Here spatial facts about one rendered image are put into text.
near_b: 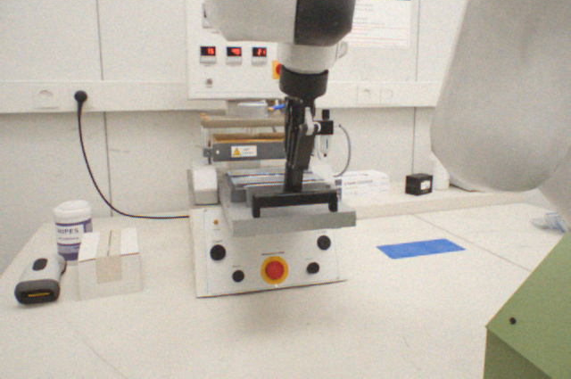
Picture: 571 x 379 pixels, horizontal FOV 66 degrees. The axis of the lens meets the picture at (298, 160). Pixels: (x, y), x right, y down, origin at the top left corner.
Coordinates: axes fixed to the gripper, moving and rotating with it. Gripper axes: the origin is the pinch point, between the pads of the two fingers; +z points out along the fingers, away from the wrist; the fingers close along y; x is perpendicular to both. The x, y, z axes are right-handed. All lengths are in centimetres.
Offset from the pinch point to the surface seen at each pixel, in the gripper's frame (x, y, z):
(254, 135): 0.4, -40.1, 10.9
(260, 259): -2.6, -9.7, 26.2
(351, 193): 40, -59, 44
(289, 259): 3.8, -9.1, 26.7
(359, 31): 51, -100, -3
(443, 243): 52, -20, 37
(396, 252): 36, -17, 36
